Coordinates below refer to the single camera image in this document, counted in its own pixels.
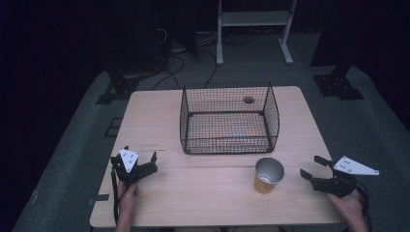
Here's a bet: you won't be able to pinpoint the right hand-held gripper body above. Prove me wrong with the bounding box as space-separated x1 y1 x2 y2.
309 155 381 198

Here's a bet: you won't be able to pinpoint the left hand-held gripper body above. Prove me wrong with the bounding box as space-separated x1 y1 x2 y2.
110 148 160 189

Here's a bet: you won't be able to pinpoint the orange paper cup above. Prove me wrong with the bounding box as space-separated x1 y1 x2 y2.
253 157 285 195

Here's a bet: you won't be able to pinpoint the black wire basket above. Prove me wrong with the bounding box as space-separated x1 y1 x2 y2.
179 81 280 156

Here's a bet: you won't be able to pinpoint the person's right hand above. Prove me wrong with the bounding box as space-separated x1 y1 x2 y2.
326 188 367 226

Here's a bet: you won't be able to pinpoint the person's left hand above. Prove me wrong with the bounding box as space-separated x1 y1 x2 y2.
116 180 140 223

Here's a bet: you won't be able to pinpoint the black stand base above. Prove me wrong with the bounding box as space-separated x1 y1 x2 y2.
95 66 143 105
311 62 366 102

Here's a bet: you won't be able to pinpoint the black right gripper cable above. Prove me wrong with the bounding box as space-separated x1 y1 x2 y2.
354 180 374 232

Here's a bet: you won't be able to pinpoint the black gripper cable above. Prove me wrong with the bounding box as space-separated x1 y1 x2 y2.
110 165 121 226
354 180 374 232

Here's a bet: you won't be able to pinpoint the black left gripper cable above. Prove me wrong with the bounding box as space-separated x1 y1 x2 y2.
110 165 121 226

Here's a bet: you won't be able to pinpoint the black floor cables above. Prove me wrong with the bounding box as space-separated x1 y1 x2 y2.
151 27 255 91

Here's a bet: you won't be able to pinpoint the white metal desk frame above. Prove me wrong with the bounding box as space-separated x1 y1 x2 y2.
216 0 298 67

